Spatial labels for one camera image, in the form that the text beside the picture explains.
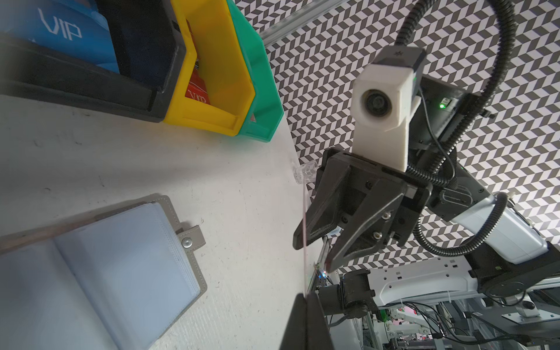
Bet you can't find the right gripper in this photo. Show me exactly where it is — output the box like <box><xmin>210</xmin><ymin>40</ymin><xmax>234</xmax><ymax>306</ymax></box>
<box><xmin>293</xmin><ymin>147</ymin><xmax>433</xmax><ymax>273</ymax></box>

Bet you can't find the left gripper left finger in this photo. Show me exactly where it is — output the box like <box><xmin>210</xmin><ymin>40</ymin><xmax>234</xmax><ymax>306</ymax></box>
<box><xmin>279</xmin><ymin>293</ymin><xmax>307</xmax><ymax>350</ymax></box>

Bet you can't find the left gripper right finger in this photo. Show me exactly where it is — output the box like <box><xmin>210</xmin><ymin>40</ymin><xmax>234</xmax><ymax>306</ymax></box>
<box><xmin>307</xmin><ymin>292</ymin><xmax>334</xmax><ymax>350</ymax></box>

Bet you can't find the grey card holder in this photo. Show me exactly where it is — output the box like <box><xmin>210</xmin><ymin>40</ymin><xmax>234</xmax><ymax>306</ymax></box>
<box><xmin>1</xmin><ymin>195</ymin><xmax>207</xmax><ymax>349</ymax></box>

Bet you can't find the red VIP credit card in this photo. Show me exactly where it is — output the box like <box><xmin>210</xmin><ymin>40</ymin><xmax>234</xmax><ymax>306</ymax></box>
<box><xmin>185</xmin><ymin>66</ymin><xmax>210</xmax><ymax>105</ymax></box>

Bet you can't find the blue credit card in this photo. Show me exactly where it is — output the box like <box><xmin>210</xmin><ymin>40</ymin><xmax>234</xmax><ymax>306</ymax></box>
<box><xmin>1</xmin><ymin>1</ymin><xmax>120</xmax><ymax>74</ymax></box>

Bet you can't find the pink card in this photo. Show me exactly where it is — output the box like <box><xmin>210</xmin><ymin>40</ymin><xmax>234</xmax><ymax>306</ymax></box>
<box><xmin>302</xmin><ymin>183</ymin><xmax>309</xmax><ymax>297</ymax></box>

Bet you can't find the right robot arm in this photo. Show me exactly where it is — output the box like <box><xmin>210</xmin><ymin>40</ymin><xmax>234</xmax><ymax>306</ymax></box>
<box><xmin>293</xmin><ymin>66</ymin><xmax>559</xmax><ymax>316</ymax></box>

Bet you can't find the green bin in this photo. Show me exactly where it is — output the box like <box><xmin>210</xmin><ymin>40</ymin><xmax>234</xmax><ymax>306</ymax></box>
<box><xmin>227</xmin><ymin>1</ymin><xmax>284</xmax><ymax>142</ymax></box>

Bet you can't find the yellow bin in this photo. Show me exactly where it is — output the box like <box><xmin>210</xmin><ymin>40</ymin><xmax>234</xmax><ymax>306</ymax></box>
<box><xmin>164</xmin><ymin>1</ymin><xmax>255</xmax><ymax>137</ymax></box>

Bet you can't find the black bin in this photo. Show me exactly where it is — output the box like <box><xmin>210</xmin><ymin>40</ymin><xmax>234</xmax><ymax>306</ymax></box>
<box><xmin>1</xmin><ymin>1</ymin><xmax>188</xmax><ymax>123</ymax></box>

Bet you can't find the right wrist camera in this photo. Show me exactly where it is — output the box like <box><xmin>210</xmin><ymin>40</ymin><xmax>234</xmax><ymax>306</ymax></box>
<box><xmin>350</xmin><ymin>45</ymin><xmax>427</xmax><ymax>172</ymax></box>

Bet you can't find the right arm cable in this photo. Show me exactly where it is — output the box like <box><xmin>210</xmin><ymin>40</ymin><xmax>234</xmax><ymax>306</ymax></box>
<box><xmin>393</xmin><ymin>0</ymin><xmax>519</xmax><ymax>258</ymax></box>

